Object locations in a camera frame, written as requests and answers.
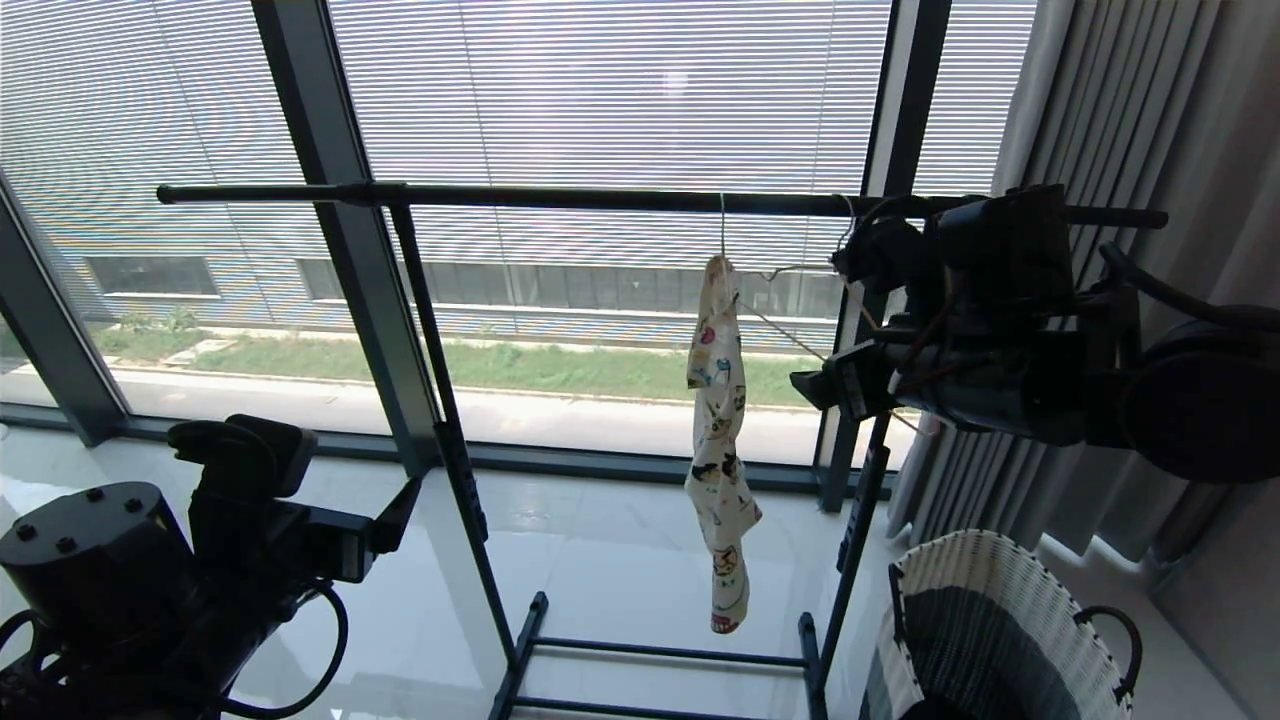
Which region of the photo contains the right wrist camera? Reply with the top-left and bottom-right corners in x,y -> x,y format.
830,215 -> 926,296

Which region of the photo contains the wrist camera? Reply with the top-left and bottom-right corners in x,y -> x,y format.
168,413 -> 319,501
830,215 -> 926,296

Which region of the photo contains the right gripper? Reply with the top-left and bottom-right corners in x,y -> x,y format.
820,335 -> 1086,446

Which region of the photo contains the white laundry basket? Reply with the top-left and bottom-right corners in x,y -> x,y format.
860,530 -> 1144,720

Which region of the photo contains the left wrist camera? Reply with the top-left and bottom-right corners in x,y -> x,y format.
168,413 -> 319,501

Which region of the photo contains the beige curtain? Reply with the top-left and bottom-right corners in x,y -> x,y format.
885,0 -> 1280,601

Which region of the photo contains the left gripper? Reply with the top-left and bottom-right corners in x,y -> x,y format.
190,495 -> 376,641

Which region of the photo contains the black clothes rack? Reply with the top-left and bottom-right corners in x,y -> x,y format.
157,182 -> 1169,720

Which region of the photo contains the window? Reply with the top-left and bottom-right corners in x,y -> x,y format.
0,0 -> 1041,511

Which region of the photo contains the pink clothes hanger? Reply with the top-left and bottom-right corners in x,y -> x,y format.
716,192 -> 741,276
738,193 -> 881,363

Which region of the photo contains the cream printed garment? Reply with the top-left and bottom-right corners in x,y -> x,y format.
685,255 -> 763,634

